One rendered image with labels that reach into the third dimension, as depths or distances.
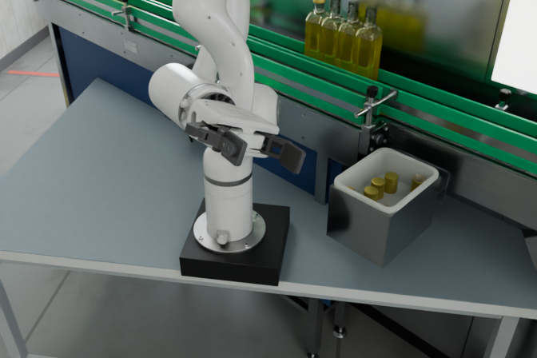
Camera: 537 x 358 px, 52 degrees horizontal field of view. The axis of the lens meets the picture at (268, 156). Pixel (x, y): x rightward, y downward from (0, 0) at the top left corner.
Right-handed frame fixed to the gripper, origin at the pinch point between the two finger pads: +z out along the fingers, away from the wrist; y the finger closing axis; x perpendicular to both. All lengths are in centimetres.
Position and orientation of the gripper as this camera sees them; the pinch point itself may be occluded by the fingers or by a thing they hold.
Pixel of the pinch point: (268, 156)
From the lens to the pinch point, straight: 69.5
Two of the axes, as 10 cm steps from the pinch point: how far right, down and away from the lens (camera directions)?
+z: 5.2, 3.7, -7.7
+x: -3.1, 9.2, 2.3
